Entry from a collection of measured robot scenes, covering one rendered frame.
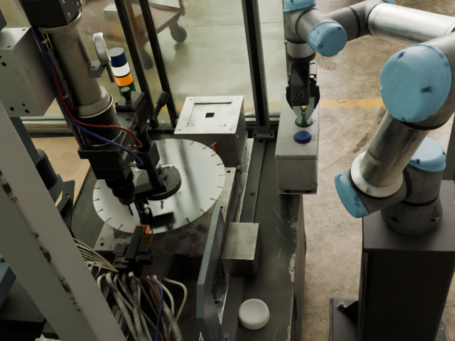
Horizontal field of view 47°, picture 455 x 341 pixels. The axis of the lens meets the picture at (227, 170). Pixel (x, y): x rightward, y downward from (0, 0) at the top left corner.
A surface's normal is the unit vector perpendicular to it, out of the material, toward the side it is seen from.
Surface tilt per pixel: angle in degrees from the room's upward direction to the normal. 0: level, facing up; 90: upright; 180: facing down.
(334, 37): 90
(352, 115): 0
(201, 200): 0
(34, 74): 90
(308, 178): 90
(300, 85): 27
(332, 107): 0
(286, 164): 90
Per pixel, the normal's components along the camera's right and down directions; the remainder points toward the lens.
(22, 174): 0.98, 0.00
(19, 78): -0.15, 0.69
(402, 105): -0.91, 0.29
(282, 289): -0.14, -0.72
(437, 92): 0.26, 0.33
